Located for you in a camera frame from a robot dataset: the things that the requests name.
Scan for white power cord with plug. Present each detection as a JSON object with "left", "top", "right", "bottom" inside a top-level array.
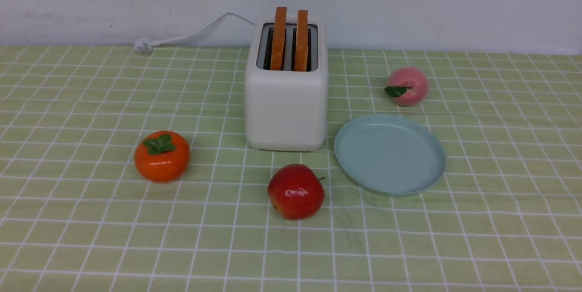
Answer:
[{"left": 134, "top": 12, "right": 255, "bottom": 54}]

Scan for orange persimmon with leaf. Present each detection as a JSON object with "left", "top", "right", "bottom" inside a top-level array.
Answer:
[{"left": 134, "top": 131, "right": 191, "bottom": 183}]

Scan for red apple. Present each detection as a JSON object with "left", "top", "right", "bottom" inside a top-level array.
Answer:
[{"left": 267, "top": 163, "right": 325, "bottom": 220}]

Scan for toast slice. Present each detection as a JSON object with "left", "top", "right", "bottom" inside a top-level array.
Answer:
[
  {"left": 270, "top": 7, "right": 287, "bottom": 70},
  {"left": 293, "top": 10, "right": 309, "bottom": 71}
]

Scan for white two-slot toaster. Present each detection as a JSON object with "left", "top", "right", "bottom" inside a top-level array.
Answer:
[{"left": 244, "top": 15, "right": 329, "bottom": 152}]

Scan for light blue round plate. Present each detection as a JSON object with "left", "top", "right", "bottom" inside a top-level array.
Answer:
[{"left": 333, "top": 114, "right": 447, "bottom": 196}]

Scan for green checkered tablecloth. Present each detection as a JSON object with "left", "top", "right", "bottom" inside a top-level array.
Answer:
[{"left": 0, "top": 46, "right": 582, "bottom": 292}]

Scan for pink peach with leaf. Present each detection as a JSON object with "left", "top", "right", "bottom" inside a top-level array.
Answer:
[{"left": 384, "top": 66, "right": 430, "bottom": 107}]

